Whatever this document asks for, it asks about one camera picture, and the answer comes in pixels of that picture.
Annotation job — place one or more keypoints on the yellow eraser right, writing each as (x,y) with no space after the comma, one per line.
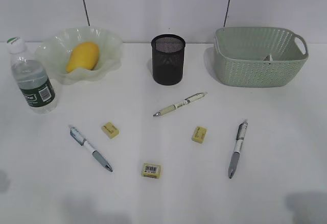
(199,134)

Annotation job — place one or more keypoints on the yellow mango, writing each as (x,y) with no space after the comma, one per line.
(85,55)

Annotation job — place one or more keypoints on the blue clip grey pen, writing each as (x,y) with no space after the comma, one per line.
(83,141)

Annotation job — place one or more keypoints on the yellow eraser left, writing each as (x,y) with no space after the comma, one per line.
(110,130)

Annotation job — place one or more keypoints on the clear water bottle green label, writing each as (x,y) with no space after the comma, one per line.
(31,77)

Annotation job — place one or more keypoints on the grey grip clear pen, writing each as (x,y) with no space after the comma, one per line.
(237,148)

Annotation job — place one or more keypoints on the yellow eraser with barcode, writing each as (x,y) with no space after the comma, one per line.
(151,170)

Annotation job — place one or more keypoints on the black mesh pen holder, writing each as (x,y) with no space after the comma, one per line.
(167,59)

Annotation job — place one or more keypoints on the waste paper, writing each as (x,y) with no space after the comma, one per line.
(268,58)

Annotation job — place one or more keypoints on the cream barrel pen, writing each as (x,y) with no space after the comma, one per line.
(180,104)

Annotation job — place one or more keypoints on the pale green wavy plate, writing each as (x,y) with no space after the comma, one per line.
(55,51)

